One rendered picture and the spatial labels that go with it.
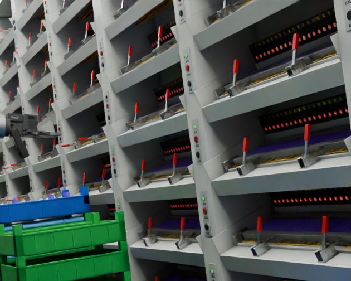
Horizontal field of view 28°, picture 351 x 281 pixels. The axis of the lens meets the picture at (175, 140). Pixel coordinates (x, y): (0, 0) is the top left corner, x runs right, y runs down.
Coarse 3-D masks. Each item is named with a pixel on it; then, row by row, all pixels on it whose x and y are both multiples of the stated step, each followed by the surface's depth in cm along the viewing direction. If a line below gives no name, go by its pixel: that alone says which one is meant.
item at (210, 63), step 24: (192, 0) 190; (216, 0) 193; (192, 48) 189; (216, 48) 191; (240, 48) 194; (216, 72) 190; (192, 96) 192; (240, 120) 192; (192, 144) 194; (216, 144) 188; (216, 216) 186; (240, 216) 189; (216, 264) 187
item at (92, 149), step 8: (96, 128) 321; (104, 128) 259; (80, 136) 318; (88, 136) 319; (64, 144) 314; (88, 144) 295; (96, 144) 273; (104, 144) 265; (72, 152) 304; (80, 152) 295; (88, 152) 286; (96, 152) 277; (104, 152) 269; (72, 160) 310
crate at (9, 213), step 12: (84, 192) 216; (12, 204) 205; (24, 204) 207; (36, 204) 208; (48, 204) 210; (60, 204) 212; (72, 204) 214; (84, 204) 215; (0, 216) 203; (12, 216) 205; (24, 216) 206; (36, 216) 208; (48, 216) 210
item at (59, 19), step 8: (64, 0) 305; (80, 0) 278; (88, 0) 271; (64, 8) 304; (72, 8) 288; (80, 8) 282; (88, 8) 314; (48, 16) 318; (56, 16) 319; (64, 16) 300; (72, 16) 292; (80, 16) 315; (88, 16) 319; (56, 24) 312; (64, 24) 304; (56, 32) 317
